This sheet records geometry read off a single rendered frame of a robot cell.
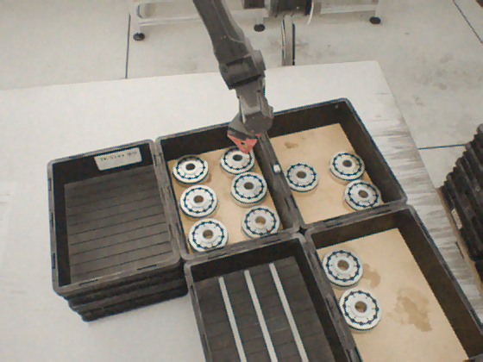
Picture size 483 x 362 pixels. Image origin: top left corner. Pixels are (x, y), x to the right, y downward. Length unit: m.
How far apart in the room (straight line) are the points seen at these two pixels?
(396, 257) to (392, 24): 2.42
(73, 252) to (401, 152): 1.10
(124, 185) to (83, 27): 2.23
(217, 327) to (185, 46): 2.28
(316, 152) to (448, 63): 1.99
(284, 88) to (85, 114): 0.75
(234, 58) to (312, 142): 0.61
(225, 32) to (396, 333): 0.78
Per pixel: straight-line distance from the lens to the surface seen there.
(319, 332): 1.11
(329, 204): 1.27
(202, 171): 1.28
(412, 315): 1.19
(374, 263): 1.21
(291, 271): 1.16
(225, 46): 0.84
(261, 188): 1.24
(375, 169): 1.31
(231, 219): 1.22
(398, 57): 3.16
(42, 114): 1.80
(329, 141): 1.41
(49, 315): 1.35
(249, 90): 0.89
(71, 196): 1.35
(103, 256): 1.22
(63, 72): 3.09
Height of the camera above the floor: 1.89
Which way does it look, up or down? 55 degrees down
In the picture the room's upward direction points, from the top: straight up
